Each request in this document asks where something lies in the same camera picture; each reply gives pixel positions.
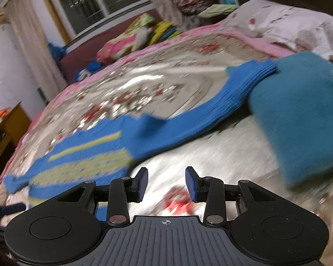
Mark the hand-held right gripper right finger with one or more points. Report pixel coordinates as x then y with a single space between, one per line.
192 184

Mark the blue crumpled cloth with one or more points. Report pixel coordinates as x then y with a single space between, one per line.
57 51

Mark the pink sheet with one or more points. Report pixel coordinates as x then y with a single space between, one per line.
255 43

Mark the wooden cabinet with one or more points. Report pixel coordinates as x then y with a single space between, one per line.
8 133

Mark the teal folded garment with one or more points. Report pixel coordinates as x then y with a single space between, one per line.
297 110

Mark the green wall socket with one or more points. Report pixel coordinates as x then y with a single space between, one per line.
41 93

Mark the white floral pillow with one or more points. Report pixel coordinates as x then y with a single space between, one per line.
294 25

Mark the beige curtain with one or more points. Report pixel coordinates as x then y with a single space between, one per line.
33 44

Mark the green folded cloth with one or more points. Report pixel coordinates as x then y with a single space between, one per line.
219 10

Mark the orange item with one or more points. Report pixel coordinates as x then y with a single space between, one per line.
1 113

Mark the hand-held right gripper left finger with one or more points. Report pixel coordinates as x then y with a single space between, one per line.
141 184

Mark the stack of colourful cloths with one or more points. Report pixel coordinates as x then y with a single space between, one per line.
165 32

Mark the window with yellow frame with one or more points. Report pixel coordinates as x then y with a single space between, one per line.
100 0

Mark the small blue knit item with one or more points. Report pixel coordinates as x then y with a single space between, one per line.
93 66

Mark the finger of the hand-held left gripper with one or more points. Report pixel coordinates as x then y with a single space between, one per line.
12 209

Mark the dark red headboard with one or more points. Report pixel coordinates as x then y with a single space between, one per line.
77 63

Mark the blue yellow-striped knit sweater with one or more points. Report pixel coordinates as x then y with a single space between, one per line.
161 127

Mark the floral satin bedspread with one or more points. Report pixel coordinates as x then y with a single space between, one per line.
144 88

